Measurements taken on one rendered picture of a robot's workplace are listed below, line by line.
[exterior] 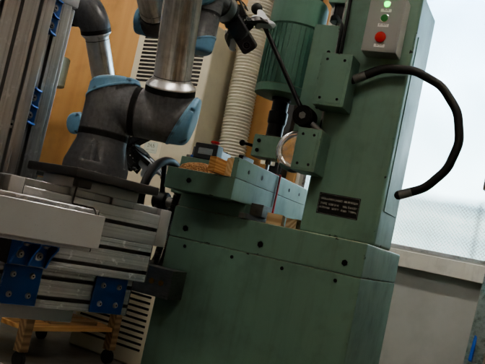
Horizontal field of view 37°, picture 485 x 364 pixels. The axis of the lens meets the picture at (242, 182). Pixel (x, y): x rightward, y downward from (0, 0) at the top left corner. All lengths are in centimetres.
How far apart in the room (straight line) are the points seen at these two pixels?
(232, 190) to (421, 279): 167
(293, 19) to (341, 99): 36
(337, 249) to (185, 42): 68
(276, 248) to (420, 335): 158
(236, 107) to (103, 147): 218
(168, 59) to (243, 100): 218
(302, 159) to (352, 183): 16
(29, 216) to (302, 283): 80
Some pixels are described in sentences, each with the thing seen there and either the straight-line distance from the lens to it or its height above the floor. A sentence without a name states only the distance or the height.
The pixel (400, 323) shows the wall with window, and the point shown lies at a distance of 346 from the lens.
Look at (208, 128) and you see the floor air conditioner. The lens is 384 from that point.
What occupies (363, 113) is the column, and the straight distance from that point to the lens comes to 207.
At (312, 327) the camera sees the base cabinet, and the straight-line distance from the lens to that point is 193.
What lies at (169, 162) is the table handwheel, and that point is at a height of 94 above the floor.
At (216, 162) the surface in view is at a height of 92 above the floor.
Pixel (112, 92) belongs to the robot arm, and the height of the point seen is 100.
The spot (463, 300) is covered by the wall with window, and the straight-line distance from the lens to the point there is 338.
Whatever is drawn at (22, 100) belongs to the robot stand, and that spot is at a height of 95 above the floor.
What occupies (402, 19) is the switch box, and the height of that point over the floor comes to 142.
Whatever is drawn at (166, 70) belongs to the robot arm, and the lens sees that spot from 163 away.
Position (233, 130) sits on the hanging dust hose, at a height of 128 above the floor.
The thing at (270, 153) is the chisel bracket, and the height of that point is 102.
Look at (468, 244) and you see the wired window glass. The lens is 347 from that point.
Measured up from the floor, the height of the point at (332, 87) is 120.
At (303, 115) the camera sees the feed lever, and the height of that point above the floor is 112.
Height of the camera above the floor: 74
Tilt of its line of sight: 4 degrees up
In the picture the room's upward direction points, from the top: 12 degrees clockwise
